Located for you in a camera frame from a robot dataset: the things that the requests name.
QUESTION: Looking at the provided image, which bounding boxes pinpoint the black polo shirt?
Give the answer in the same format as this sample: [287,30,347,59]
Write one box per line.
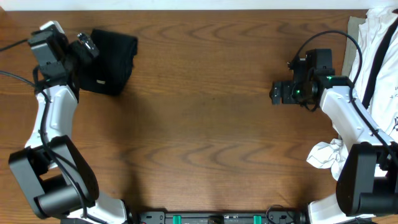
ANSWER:
[78,29,138,96]

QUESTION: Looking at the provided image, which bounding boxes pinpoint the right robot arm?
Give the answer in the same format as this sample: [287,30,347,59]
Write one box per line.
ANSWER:
[270,76,397,223]

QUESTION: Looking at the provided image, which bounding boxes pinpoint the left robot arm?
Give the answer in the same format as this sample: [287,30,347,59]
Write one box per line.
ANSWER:
[9,30,135,223]

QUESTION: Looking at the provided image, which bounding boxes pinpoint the beige cloth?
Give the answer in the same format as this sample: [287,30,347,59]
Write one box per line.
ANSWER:
[341,16,365,77]

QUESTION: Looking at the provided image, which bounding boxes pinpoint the white crumpled garment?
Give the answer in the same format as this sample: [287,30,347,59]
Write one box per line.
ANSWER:
[307,7,397,180]

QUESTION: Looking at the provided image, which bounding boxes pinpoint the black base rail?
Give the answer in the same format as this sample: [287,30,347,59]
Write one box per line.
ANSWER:
[137,210,309,224]

